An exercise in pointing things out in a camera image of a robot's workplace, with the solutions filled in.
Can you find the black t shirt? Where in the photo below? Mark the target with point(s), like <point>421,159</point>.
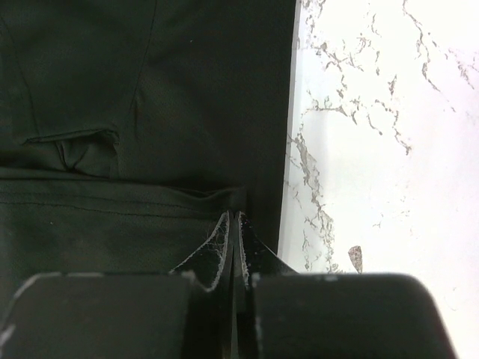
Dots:
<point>129,128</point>

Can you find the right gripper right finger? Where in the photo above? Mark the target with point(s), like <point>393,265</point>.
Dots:
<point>251,256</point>

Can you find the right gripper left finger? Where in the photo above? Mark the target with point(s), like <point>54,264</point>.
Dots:
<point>208,321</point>

